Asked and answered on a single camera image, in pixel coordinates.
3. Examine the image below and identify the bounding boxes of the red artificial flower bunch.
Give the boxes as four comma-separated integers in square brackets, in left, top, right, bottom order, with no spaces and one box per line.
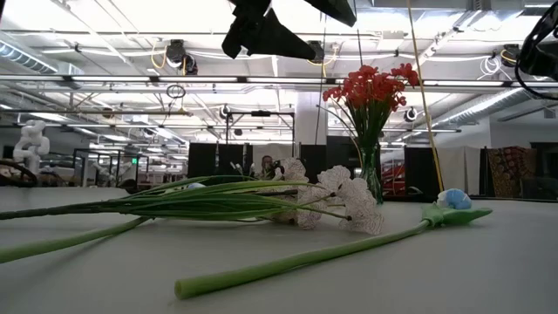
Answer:
[348,63,421,175]
[316,65,396,175]

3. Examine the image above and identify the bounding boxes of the white artificial flower bunch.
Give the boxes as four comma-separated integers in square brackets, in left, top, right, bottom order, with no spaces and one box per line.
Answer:
[0,156,387,236]

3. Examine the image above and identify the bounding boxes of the clear glass vase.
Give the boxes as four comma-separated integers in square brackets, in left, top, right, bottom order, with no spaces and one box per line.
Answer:
[356,143,384,205]

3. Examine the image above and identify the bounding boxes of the black partition panel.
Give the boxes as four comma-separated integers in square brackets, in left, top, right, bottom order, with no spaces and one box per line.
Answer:
[299,144,328,174]
[404,146,441,200]
[187,142,254,178]
[326,135,363,180]

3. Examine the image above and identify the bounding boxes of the person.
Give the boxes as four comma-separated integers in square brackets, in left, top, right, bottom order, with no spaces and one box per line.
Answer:
[260,154,284,181]

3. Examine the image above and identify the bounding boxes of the white cloth screen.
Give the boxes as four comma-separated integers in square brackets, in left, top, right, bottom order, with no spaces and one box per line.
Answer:
[438,146,481,197]

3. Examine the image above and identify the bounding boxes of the patterned red brown cloth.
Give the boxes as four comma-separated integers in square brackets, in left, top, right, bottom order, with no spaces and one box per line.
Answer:
[487,146,538,199]

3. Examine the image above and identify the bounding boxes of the black cabinet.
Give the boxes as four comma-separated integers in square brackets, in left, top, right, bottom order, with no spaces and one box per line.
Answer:
[521,141,558,201]

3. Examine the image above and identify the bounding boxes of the black metal gantry frame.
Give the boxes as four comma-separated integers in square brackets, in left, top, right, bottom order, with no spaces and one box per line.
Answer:
[224,110,296,158]

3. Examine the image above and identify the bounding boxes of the yellow hanging cable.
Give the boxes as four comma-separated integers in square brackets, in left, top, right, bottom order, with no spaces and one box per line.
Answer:
[405,0,445,193]

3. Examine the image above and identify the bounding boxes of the thin black hanging cable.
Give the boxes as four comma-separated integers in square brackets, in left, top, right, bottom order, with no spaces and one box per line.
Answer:
[313,12,329,146]

